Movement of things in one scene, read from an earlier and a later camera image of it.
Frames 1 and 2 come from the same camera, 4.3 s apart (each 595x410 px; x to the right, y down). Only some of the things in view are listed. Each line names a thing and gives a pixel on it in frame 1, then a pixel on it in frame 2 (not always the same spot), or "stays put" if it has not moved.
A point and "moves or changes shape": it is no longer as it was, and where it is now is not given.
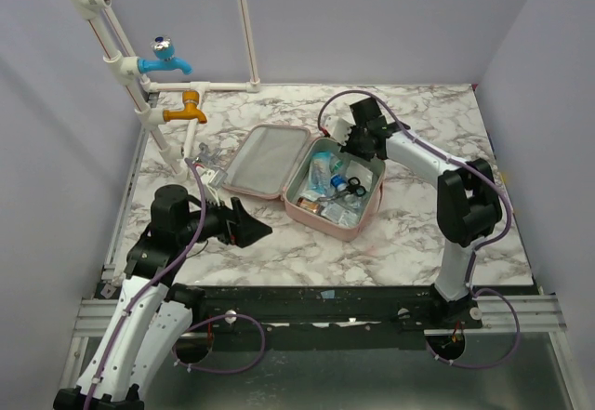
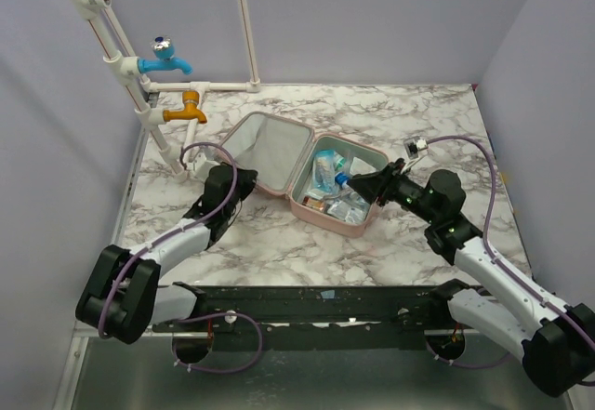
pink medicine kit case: (315, 178) moves or changes shape
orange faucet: (191, 99) stays put
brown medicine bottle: (310, 205) moves or changes shape
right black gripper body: (355, 139) to (386, 187)
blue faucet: (165, 50) stays put
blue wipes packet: (320, 173) moves or changes shape
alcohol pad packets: (337, 213) moves or changes shape
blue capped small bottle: (339, 181) moves or changes shape
